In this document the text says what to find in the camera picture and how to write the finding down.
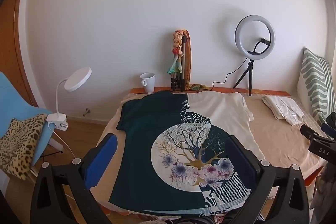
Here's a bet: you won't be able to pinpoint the grey patterned cloth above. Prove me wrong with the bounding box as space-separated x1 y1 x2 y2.
310 161 336 215

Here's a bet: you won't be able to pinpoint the dark green tree print t-shirt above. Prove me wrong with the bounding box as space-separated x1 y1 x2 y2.
108 91 265 216

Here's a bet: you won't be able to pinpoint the white mug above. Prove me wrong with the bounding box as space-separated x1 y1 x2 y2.
140 72 156 93

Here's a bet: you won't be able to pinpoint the orange patterned cloth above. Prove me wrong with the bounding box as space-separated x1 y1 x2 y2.
184 30 208 91

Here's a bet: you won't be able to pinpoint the wooden door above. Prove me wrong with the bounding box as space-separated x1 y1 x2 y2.
0 0 37 106

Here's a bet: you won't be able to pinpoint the black ring light cable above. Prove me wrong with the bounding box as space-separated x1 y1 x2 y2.
211 38 272 89

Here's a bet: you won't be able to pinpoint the leopard print cushion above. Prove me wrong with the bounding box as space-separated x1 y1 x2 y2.
0 114 48 180

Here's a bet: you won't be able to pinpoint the green striped pillow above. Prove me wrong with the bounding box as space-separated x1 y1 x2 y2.
297 47 336 125

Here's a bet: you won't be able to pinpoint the white clip desk lamp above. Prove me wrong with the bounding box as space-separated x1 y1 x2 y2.
47 67 92 131

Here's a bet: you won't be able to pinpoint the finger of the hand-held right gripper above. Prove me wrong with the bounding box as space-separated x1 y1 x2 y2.
321 123 336 139
300 124 320 140

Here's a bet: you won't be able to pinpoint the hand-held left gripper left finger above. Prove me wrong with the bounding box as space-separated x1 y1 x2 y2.
30 133 118 224

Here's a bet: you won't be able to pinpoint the folded white clothes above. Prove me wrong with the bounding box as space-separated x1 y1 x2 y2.
262 95 305 125

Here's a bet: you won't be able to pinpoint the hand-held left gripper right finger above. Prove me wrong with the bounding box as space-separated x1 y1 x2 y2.
226 135 310 224

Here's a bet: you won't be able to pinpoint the white lamp cable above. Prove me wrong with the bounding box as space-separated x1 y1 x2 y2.
49 127 77 159

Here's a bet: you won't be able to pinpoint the small black tripod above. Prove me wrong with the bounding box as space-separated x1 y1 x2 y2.
233 60 254 97

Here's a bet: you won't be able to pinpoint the colourful knotted scarf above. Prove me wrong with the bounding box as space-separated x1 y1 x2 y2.
167 29 189 75

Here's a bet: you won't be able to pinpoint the blue chair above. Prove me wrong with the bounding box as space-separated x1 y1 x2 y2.
0 72 64 177

